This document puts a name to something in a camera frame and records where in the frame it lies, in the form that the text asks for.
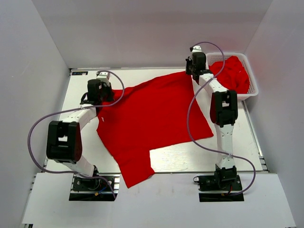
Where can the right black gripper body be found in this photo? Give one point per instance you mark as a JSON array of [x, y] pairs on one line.
[[190, 67]]

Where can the blue table label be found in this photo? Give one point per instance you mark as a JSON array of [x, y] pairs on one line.
[[79, 73]]

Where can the red t shirt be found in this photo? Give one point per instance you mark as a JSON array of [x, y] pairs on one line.
[[154, 114]]

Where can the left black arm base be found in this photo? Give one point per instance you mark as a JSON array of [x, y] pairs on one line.
[[95, 189]]

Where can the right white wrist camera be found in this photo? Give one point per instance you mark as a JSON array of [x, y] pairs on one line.
[[195, 49]]

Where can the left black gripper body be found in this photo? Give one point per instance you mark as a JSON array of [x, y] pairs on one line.
[[106, 95]]

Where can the red t shirts pile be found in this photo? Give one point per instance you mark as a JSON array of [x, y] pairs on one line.
[[234, 76]]

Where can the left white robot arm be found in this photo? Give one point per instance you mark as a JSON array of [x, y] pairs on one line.
[[64, 143]]

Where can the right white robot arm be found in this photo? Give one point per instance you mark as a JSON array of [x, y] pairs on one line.
[[223, 113]]

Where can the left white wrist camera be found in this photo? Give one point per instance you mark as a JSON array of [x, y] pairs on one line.
[[104, 77]]

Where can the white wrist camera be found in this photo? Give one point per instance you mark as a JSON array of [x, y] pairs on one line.
[[195, 49], [104, 77]]

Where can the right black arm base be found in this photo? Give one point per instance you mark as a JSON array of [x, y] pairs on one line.
[[211, 191]]

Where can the white plastic basket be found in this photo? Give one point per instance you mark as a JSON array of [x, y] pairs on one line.
[[216, 63]]

